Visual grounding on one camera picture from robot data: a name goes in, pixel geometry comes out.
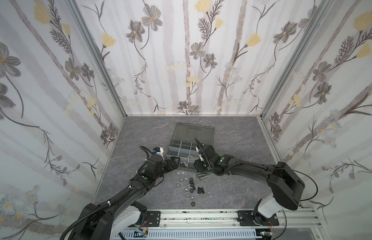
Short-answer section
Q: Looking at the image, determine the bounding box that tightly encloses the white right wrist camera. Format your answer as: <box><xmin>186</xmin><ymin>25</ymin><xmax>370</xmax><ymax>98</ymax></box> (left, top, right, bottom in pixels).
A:
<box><xmin>196</xmin><ymin>146</ymin><xmax>204</xmax><ymax>162</ymax></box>

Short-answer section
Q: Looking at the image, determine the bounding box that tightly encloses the left aluminium corner post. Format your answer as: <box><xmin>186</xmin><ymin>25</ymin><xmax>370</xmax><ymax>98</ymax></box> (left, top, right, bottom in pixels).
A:
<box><xmin>65</xmin><ymin>0</ymin><xmax>128</xmax><ymax>119</ymax></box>

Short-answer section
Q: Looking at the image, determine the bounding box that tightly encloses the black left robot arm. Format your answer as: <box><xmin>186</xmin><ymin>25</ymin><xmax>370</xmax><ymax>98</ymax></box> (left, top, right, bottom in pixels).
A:
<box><xmin>60</xmin><ymin>146</ymin><xmax>181</xmax><ymax>240</ymax></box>

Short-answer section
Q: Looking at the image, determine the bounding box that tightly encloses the right aluminium corner post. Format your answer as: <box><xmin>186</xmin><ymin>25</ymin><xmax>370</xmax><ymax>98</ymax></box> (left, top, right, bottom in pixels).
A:
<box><xmin>260</xmin><ymin>1</ymin><xmax>333</xmax><ymax>120</ymax></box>

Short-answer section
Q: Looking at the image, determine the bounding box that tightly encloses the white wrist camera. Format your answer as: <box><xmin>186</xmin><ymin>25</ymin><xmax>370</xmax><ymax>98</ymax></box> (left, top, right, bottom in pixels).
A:
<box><xmin>152</xmin><ymin>147</ymin><xmax>164</xmax><ymax>157</ymax></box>
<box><xmin>196</xmin><ymin>146</ymin><xmax>204</xmax><ymax>162</ymax></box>

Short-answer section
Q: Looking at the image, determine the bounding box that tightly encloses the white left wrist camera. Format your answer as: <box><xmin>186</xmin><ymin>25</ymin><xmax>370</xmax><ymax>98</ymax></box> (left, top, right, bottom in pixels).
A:
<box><xmin>152</xmin><ymin>147</ymin><xmax>164</xmax><ymax>157</ymax></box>

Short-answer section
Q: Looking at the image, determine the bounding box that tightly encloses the black hex bolt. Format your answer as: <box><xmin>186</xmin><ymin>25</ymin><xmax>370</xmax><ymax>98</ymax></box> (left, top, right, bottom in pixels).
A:
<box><xmin>197</xmin><ymin>187</ymin><xmax>205</xmax><ymax>194</ymax></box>

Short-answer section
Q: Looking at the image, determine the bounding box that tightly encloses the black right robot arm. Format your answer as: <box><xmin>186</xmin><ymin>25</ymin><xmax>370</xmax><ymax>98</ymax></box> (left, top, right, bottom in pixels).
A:
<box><xmin>192</xmin><ymin>142</ymin><xmax>319</xmax><ymax>226</ymax></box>

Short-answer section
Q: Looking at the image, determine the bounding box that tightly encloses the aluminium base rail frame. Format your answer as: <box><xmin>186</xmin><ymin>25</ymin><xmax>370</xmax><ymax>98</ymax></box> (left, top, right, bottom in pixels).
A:
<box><xmin>70</xmin><ymin>208</ymin><xmax>327</xmax><ymax>240</ymax></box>

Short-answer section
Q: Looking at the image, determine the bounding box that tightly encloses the green plastic organizer box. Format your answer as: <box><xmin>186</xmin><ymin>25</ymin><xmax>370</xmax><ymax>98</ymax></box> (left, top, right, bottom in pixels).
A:
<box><xmin>167</xmin><ymin>122</ymin><xmax>215</xmax><ymax>173</ymax></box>

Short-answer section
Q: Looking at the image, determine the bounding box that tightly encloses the steel hex bolt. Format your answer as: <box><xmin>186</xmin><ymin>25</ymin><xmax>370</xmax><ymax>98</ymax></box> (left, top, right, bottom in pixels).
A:
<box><xmin>197</xmin><ymin>174</ymin><xmax>208</xmax><ymax>181</ymax></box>

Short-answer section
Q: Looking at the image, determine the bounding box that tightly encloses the aluminium corner post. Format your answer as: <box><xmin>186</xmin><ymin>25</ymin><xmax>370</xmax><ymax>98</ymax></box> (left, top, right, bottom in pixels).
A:
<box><xmin>65</xmin><ymin>0</ymin><xmax>128</xmax><ymax>119</ymax></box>
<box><xmin>260</xmin><ymin>1</ymin><xmax>333</xmax><ymax>120</ymax></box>

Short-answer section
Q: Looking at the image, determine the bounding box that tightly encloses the white perforated cable duct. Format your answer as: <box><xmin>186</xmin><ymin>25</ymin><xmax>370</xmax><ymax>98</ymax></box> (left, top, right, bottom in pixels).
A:
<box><xmin>112</xmin><ymin>229</ymin><xmax>263</xmax><ymax>240</ymax></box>

